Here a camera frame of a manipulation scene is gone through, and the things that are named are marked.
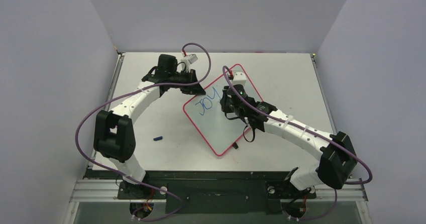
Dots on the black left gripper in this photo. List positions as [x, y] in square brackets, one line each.
[194, 89]

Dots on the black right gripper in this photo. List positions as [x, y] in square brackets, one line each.
[229, 100]

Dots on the pink framed whiteboard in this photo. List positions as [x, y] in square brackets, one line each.
[206, 115]

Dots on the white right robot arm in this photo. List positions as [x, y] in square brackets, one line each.
[335, 153]

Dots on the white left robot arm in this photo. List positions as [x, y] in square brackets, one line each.
[114, 136]

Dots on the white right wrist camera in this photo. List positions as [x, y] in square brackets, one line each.
[239, 78]

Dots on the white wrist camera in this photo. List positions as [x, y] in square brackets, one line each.
[187, 61]
[239, 78]

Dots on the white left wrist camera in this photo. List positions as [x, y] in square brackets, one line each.
[187, 61]

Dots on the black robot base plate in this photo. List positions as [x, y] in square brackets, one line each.
[210, 192]

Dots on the aluminium frame rail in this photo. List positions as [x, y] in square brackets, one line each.
[108, 191]

